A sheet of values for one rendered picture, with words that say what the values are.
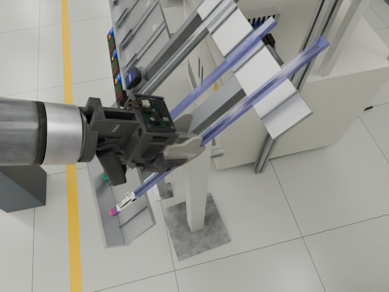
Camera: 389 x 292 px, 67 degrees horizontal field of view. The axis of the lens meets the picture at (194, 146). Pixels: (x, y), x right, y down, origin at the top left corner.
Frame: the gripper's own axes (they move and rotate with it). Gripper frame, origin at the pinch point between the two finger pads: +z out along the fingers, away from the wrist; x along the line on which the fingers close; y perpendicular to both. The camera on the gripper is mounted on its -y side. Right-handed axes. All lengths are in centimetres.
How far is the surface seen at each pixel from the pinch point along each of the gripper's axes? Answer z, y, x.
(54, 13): 19, -101, 193
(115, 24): 8, -20, 65
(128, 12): 10, -15, 65
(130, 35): 10, -17, 56
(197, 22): 11.9, 5.2, 32.4
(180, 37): 10.1, 0.1, 32.9
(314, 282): 87, -56, -30
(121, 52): 7, -21, 52
